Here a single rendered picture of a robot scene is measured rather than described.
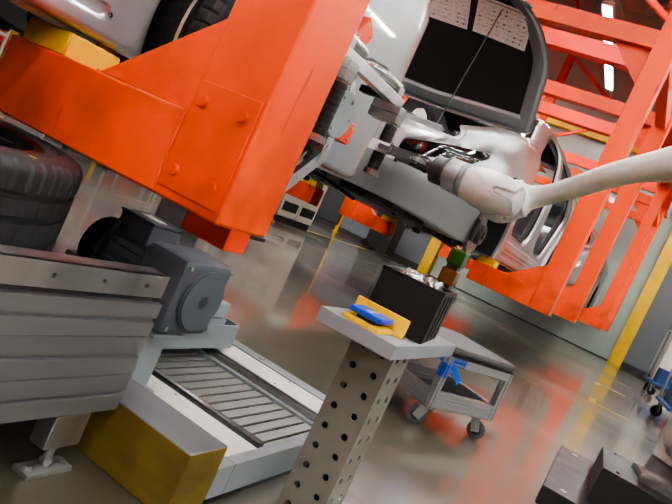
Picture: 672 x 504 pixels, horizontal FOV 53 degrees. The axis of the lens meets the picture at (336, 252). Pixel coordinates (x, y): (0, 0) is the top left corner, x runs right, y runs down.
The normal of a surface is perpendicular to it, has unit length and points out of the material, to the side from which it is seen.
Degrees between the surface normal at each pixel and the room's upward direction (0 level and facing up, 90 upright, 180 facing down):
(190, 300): 90
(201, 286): 90
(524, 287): 90
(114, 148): 90
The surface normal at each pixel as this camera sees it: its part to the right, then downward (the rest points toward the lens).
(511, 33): -0.60, 0.62
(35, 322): 0.81, 0.41
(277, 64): -0.42, -0.12
